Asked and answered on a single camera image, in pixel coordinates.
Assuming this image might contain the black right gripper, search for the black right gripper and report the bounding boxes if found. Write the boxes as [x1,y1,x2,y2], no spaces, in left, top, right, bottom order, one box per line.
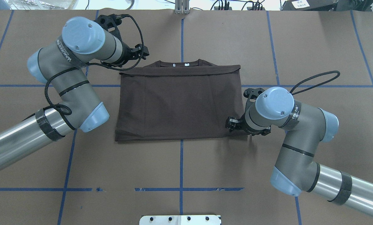
[225,113,271,136]

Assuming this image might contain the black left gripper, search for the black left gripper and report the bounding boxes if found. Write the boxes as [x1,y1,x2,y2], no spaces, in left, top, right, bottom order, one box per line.
[119,42,150,64]

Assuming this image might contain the dark brown t-shirt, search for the dark brown t-shirt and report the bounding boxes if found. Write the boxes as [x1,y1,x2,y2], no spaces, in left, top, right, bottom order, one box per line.
[115,59,246,142]

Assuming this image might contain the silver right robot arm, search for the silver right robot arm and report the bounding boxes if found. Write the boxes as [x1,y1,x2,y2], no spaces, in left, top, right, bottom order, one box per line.
[225,87,373,217]

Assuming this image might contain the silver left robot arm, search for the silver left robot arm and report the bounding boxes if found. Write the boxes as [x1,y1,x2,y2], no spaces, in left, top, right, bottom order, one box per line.
[0,14,149,171]

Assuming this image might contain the black box white label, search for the black box white label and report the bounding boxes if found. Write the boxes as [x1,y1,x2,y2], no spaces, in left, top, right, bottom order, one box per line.
[281,0,338,11]

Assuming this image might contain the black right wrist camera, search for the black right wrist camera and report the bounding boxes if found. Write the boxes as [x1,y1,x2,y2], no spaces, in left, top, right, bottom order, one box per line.
[243,88,265,99]

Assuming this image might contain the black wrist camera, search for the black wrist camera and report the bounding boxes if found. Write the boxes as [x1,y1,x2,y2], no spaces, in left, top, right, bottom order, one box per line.
[94,14,123,40]
[243,88,265,99]

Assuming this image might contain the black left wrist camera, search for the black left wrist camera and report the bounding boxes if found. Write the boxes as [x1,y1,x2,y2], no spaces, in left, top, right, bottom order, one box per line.
[94,14,123,40]

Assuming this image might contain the aluminium frame post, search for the aluminium frame post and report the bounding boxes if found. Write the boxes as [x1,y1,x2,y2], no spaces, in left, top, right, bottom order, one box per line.
[175,0,190,14]

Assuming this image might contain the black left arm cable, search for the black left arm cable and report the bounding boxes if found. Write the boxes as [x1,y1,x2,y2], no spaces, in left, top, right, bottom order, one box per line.
[45,14,145,115]

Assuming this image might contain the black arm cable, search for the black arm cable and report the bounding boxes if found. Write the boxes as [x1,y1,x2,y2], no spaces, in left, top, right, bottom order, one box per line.
[289,71,341,95]
[45,14,145,115]

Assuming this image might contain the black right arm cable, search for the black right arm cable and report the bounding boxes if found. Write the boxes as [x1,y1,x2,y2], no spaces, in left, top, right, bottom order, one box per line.
[289,71,341,95]

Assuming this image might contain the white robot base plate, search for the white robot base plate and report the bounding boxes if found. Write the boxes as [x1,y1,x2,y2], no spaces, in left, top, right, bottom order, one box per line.
[139,215,222,225]

